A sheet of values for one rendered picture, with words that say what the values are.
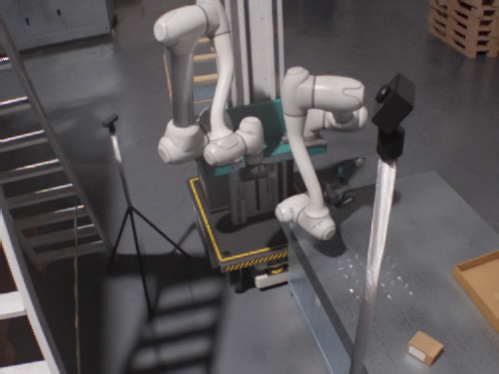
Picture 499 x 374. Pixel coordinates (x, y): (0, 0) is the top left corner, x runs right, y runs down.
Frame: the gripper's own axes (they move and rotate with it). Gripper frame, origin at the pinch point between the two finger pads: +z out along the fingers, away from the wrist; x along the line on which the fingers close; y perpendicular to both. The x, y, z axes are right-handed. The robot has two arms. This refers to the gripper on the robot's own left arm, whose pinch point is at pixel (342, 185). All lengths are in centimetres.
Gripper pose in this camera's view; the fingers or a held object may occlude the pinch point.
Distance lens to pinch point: 235.7
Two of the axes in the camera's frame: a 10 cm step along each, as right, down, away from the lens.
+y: 0.6, 8.1, 5.8
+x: 5.5, 4.6, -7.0
